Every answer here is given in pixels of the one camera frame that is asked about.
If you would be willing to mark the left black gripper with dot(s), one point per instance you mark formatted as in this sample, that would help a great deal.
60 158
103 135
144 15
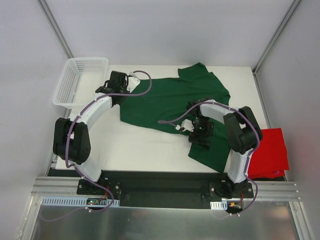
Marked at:
121 97

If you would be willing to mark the white plastic mesh basket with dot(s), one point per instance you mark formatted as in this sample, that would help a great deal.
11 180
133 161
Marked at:
78 81

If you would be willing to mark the left white cable duct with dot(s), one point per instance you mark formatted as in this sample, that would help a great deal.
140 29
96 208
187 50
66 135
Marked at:
79 202

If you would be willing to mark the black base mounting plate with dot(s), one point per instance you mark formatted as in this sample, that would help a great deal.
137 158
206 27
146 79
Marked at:
169 190

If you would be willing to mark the right aluminium frame post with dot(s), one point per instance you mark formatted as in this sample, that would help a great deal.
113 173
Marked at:
294 5

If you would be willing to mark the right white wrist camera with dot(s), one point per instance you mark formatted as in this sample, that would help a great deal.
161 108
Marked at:
186 125

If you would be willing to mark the left aluminium frame post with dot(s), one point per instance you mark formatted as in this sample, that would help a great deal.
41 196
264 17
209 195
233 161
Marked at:
44 6

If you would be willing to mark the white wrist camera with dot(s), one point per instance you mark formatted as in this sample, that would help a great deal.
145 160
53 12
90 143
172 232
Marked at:
133 82
186 125

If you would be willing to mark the aluminium frame post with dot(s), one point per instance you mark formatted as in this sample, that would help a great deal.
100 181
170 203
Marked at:
44 6
294 5

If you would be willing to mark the right white cable duct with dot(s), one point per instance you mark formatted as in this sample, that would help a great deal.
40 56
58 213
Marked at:
219 205

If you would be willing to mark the green t shirt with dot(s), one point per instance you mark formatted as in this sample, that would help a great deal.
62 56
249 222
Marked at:
167 99

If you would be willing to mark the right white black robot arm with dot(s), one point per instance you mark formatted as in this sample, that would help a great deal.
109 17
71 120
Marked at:
243 136

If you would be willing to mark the red folded t shirt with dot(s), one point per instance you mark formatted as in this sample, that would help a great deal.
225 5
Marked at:
270 160

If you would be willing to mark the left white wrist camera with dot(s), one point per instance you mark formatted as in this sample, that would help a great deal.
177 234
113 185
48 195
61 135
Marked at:
133 82

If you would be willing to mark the white cable duct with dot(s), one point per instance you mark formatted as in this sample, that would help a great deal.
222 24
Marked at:
219 205
79 202

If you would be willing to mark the aluminium front rail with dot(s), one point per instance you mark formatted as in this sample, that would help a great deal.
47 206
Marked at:
282 191

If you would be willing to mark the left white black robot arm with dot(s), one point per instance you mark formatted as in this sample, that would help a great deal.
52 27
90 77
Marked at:
71 140

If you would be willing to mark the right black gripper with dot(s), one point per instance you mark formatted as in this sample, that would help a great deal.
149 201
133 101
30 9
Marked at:
202 137

